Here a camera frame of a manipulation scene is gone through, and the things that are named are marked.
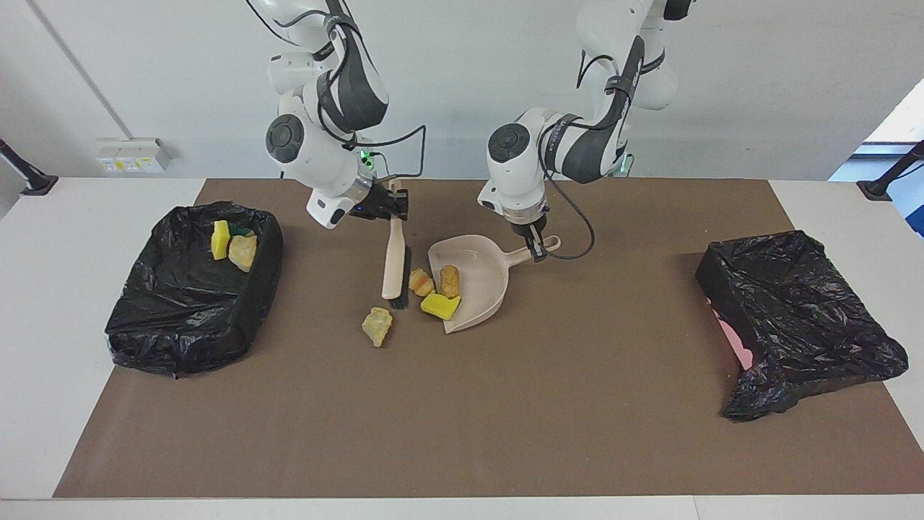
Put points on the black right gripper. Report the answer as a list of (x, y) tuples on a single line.
[(375, 202)]

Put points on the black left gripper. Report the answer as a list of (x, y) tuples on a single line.
[(525, 228)]

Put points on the beige plastic dustpan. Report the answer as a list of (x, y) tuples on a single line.
[(484, 289)]

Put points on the small orange striped bread piece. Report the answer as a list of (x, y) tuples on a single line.
[(421, 282)]

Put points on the brown fried croquette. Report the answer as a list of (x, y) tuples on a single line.
[(450, 282)]

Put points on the yellow notched sponge piece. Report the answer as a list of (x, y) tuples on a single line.
[(440, 306)]

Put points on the pale yellow piece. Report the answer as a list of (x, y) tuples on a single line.
[(377, 326)]

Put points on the green and yellow sponge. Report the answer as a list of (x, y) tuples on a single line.
[(242, 232)]

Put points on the large orange striped bread piece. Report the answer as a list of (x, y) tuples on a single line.
[(243, 251)]

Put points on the yellow sponge wedge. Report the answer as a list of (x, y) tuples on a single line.
[(220, 242)]

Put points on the pink plastic bin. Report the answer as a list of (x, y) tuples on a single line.
[(733, 339)]

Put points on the black trash bag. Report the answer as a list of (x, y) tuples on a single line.
[(794, 310), (180, 310)]

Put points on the brown table mat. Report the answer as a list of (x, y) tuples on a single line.
[(462, 448)]

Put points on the black clamp stand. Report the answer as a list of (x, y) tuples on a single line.
[(877, 189), (36, 184)]

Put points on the white wall outlet box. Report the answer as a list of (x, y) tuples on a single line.
[(130, 155)]

